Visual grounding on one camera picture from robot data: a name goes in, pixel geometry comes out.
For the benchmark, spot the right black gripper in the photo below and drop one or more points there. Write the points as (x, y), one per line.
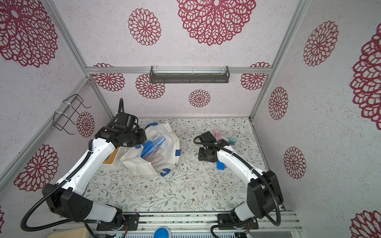
(207, 153)

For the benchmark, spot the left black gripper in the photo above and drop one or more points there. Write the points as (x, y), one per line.
(143, 138)

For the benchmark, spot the blue stationery case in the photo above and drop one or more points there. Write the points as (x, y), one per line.
(220, 166)

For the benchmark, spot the pink clear stationery case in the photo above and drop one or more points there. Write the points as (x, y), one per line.
(217, 134)

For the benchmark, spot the white canvas bag blue handles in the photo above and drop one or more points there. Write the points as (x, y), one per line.
(163, 161)

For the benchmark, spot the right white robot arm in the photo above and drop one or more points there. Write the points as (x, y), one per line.
(264, 195)

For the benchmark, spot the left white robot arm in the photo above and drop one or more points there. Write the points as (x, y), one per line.
(65, 197)

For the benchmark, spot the small teal cube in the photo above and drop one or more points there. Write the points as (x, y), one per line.
(232, 141)

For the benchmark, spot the white box wooden lid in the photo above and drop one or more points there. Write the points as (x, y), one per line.
(114, 158)

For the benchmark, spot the blue round button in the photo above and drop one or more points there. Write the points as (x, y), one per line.
(162, 232)

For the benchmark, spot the black wire wall rack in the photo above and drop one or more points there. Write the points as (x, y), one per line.
(62, 118)

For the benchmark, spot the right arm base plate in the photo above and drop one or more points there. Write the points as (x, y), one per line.
(229, 222)

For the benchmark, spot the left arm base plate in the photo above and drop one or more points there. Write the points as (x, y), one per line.
(129, 222)

